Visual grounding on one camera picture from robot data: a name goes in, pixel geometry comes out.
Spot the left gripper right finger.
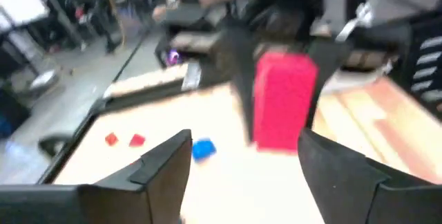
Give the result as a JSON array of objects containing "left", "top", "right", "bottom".
[{"left": 298, "top": 129, "right": 442, "bottom": 224}]

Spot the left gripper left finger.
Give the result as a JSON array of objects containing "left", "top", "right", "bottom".
[{"left": 0, "top": 129, "right": 193, "bottom": 224}]

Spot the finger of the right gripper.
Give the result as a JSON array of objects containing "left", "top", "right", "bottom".
[
  {"left": 229, "top": 30, "right": 256, "bottom": 145},
  {"left": 307, "top": 42, "right": 346, "bottom": 128}
]

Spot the red rectangular block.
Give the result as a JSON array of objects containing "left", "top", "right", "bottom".
[{"left": 251, "top": 51, "right": 319, "bottom": 154}]

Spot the small red cube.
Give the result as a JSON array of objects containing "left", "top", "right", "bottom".
[
  {"left": 128, "top": 133, "right": 146, "bottom": 148},
  {"left": 104, "top": 132, "right": 119, "bottom": 147}
]

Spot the blue eight-stud brick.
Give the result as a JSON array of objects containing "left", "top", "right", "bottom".
[{"left": 191, "top": 138, "right": 218, "bottom": 162}]

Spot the black white striped object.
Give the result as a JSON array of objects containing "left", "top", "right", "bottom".
[{"left": 410, "top": 35, "right": 442, "bottom": 104}]

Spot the white table top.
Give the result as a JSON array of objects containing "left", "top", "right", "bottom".
[{"left": 0, "top": 0, "right": 50, "bottom": 35}]

